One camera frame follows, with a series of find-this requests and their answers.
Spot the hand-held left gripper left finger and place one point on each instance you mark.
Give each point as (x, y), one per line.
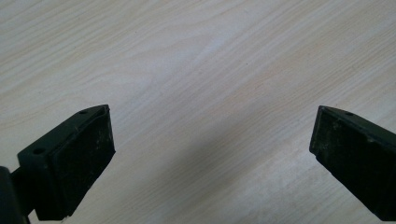
(71, 161)

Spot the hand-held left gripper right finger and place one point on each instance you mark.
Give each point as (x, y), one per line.
(358, 165)

